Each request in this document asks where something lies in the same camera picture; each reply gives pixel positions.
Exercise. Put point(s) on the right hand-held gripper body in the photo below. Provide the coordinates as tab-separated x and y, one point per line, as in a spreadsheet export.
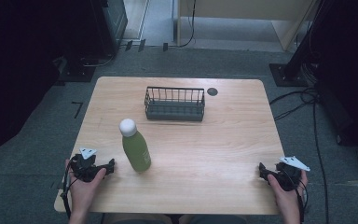
287	174

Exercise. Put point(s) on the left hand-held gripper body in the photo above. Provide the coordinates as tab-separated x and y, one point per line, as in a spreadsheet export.
85	166

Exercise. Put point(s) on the person's left hand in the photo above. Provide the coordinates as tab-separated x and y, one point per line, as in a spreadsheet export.
84	189

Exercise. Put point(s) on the dark equipment stand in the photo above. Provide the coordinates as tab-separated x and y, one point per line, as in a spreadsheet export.
87	40

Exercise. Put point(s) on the dark round table grommet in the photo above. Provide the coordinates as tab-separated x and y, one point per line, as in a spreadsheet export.
212	91

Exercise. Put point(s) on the green bottle with white cap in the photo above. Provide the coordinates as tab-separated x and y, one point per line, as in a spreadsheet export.
135	149

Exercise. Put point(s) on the person's right hand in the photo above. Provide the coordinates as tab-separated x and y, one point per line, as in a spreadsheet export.
287	196

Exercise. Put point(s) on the black metal stand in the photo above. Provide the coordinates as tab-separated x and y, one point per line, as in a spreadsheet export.
295	59

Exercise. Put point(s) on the light wooden cabinet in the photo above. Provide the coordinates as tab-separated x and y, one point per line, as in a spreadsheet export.
245	21

